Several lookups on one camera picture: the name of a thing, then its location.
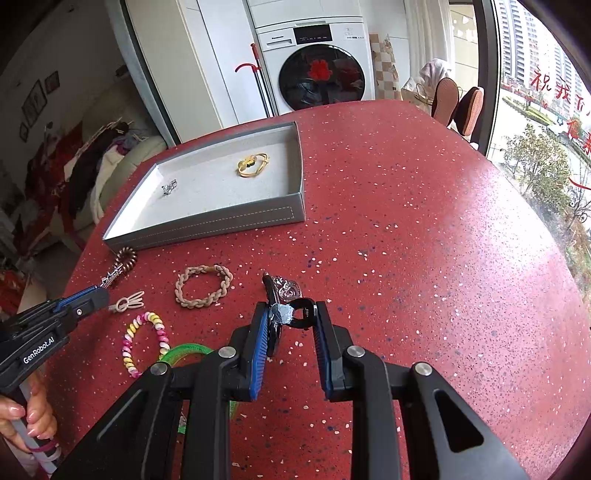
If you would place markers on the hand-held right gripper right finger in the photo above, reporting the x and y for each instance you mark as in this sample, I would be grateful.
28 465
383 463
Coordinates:
323 360

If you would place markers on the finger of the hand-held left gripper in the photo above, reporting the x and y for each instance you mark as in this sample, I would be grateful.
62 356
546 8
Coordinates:
92 304
78 294

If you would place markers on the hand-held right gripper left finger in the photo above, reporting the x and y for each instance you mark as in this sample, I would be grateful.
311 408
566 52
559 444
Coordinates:
259 350

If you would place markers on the beige looped hair clip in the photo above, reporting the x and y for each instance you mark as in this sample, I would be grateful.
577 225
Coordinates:
124 304

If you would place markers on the black silver hair clip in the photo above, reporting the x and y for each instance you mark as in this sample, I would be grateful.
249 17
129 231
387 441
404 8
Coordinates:
286 290

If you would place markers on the small silver pendant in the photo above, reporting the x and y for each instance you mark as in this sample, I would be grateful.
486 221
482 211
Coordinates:
169 188

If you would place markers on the grey jewelry tray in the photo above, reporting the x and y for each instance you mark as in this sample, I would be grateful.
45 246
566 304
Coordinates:
207 184

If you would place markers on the person's left hand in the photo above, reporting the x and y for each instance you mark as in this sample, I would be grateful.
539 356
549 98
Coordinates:
41 415

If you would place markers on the red cloth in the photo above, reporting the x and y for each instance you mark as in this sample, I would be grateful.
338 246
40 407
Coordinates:
46 184

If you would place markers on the dark garment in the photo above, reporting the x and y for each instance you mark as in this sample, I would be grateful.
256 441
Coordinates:
87 175

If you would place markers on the cream sofa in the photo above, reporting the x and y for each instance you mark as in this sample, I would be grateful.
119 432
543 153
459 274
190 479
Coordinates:
138 157

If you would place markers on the white cabinet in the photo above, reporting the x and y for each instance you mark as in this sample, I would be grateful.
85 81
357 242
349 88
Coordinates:
194 69

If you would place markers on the beige bag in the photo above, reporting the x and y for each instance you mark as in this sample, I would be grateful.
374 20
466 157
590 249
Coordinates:
415 94

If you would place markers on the outdoor trees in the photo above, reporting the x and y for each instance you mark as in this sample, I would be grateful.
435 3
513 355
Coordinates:
535 166

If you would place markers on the red flower door sticker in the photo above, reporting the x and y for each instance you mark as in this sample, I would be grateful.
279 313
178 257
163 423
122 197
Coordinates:
318 69

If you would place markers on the checkered cloth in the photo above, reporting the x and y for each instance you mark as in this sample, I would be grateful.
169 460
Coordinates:
385 64

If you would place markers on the white hooded cloth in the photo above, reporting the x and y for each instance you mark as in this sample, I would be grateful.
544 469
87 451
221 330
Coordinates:
434 71

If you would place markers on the white washing machine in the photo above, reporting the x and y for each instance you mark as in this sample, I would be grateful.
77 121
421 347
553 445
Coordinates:
323 46

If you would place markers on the white stacked appliance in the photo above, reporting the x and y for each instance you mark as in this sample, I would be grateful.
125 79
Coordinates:
304 11

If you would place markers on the white curtain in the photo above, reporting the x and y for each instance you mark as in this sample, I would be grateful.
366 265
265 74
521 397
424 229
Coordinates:
429 27

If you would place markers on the red window decal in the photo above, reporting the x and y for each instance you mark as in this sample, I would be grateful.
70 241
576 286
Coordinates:
538 81

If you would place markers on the large picture frame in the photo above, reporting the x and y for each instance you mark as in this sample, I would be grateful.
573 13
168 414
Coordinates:
34 102

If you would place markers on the small picture frame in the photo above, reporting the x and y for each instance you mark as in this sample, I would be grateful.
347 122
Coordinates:
52 81

